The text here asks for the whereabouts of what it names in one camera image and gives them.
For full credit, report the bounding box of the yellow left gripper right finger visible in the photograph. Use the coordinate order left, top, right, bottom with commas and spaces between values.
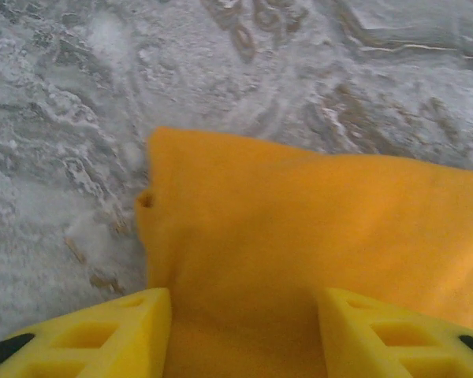
317, 287, 473, 378

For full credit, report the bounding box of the orange printed t-shirt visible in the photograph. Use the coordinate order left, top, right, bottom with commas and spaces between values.
136, 125, 473, 378

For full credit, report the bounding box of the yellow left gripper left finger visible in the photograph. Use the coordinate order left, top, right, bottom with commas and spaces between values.
0, 287, 173, 378

